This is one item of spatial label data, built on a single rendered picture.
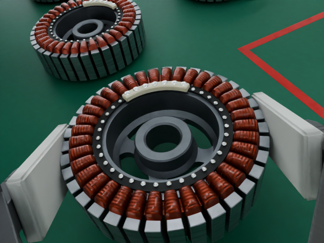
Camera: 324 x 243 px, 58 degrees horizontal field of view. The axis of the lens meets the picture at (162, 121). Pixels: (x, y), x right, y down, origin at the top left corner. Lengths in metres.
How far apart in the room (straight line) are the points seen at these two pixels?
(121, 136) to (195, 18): 0.20
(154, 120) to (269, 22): 0.21
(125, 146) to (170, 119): 0.03
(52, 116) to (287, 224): 0.20
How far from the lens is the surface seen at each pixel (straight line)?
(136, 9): 0.32
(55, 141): 0.16
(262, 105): 0.17
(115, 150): 0.18
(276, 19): 0.35
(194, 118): 0.19
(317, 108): 0.26
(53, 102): 0.29
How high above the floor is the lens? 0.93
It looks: 49 degrees down
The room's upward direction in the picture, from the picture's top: 11 degrees counter-clockwise
